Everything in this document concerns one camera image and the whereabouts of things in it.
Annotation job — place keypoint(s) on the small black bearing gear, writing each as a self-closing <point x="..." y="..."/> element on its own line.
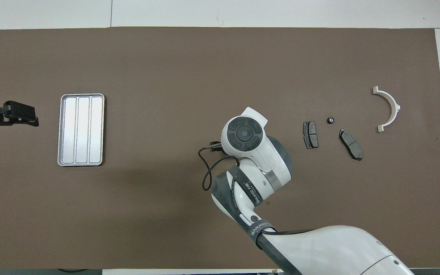
<point x="331" y="120"/>

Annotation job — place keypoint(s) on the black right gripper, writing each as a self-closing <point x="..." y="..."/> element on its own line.
<point x="217" y="149"/>

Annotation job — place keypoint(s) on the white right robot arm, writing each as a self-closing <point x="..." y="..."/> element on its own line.
<point x="338" y="248"/>

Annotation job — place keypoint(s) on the brown table mat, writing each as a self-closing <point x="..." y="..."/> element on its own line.
<point x="128" y="76"/>

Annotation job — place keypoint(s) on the dark grey brake pad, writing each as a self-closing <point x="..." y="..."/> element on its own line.
<point x="351" y="144"/>
<point x="310" y="134"/>

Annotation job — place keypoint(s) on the white semicircular bracket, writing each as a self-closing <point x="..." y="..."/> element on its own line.
<point x="395" y="110"/>

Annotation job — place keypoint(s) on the silver metal tray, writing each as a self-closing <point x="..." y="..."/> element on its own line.
<point x="71" y="152"/>

